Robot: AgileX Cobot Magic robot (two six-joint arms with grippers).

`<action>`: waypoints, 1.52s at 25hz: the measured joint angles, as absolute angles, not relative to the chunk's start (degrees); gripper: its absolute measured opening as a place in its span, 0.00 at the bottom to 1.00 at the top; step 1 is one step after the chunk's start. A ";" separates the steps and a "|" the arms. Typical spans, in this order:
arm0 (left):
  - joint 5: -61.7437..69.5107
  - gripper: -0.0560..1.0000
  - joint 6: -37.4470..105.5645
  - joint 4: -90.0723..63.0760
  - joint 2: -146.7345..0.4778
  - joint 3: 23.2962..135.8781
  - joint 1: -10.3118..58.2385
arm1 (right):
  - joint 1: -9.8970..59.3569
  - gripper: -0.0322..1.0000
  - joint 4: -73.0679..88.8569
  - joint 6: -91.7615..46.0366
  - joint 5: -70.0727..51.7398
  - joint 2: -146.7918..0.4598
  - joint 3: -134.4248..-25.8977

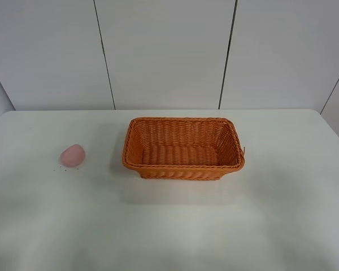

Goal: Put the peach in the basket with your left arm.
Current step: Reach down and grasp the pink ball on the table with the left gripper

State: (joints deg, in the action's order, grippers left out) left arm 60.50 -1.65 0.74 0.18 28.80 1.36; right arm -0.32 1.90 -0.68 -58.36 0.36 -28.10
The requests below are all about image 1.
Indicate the pink peach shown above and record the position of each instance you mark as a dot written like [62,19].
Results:
[72,156]

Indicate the orange woven wicker basket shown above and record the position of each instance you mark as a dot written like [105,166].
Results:
[182,148]

